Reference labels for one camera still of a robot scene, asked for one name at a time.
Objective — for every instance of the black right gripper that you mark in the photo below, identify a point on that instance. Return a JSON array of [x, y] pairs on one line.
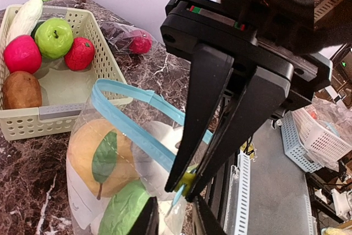
[[199, 32]]

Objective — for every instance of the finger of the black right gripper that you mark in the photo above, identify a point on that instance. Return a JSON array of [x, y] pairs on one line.
[[260, 99]]

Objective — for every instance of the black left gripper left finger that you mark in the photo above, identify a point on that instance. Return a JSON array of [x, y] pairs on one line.
[[147, 222]]

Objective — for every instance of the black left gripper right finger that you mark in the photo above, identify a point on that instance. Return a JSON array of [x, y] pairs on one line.
[[203, 220]]

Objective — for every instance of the green leafy vegetable toy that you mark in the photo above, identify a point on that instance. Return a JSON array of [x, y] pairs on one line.
[[124, 209]]

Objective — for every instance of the white garlic toy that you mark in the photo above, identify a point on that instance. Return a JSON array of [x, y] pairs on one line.
[[167, 135]]

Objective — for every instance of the yellow peach toy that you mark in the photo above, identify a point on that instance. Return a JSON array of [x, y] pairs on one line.
[[101, 156]]

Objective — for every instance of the clear zip bag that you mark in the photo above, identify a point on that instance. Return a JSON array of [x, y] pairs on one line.
[[128, 109], [118, 38]]

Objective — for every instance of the round red fruit toy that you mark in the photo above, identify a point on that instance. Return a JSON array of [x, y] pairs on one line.
[[22, 54]]

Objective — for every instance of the light blue perforated basket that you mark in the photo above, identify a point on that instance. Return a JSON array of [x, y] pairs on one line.
[[294, 148]]

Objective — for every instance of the white perforated storage basket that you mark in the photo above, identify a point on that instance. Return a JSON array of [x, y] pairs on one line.
[[324, 129]]

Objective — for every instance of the pale green perforated basket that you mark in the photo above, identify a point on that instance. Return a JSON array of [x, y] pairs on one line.
[[64, 92]]

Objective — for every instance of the dark green avocado toy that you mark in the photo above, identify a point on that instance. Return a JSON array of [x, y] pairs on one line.
[[35, 28]]

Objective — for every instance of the brown potato toy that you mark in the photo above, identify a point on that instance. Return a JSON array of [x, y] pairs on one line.
[[21, 90]]

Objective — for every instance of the white radish with leaves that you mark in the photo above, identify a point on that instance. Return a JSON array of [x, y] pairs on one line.
[[25, 19]]

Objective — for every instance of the black table edge rail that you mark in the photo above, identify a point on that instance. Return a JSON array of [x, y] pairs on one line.
[[218, 188]]

